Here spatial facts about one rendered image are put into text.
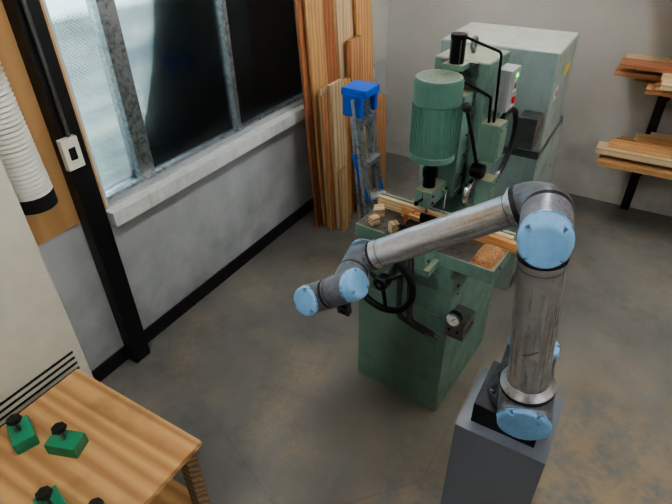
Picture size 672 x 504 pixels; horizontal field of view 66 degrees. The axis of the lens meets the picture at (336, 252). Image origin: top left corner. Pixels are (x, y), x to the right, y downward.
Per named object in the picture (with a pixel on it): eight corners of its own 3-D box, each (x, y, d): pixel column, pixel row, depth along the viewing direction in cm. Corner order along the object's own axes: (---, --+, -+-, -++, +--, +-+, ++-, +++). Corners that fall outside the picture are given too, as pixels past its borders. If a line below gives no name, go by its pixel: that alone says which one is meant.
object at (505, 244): (400, 216, 222) (401, 207, 219) (403, 214, 223) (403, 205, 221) (531, 259, 195) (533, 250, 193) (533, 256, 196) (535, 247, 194)
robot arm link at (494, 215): (563, 158, 125) (343, 238, 164) (563, 184, 116) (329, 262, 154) (581, 197, 130) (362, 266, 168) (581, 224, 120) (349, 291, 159)
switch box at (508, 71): (490, 110, 205) (497, 69, 196) (500, 103, 212) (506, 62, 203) (505, 113, 202) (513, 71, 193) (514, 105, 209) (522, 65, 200)
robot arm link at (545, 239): (551, 402, 160) (586, 189, 116) (549, 452, 147) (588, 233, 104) (499, 393, 165) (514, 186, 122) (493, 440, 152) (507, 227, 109)
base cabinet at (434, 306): (356, 371, 269) (357, 261, 228) (410, 309, 307) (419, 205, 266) (435, 412, 247) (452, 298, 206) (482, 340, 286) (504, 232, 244)
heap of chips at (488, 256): (469, 262, 194) (470, 254, 192) (483, 244, 203) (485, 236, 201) (492, 270, 190) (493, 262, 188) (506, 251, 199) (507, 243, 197)
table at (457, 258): (342, 245, 215) (342, 233, 211) (380, 213, 235) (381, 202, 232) (481, 299, 186) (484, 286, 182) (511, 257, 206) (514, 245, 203)
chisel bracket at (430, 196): (413, 207, 211) (414, 189, 206) (429, 193, 220) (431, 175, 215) (429, 213, 207) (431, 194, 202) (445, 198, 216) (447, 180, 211)
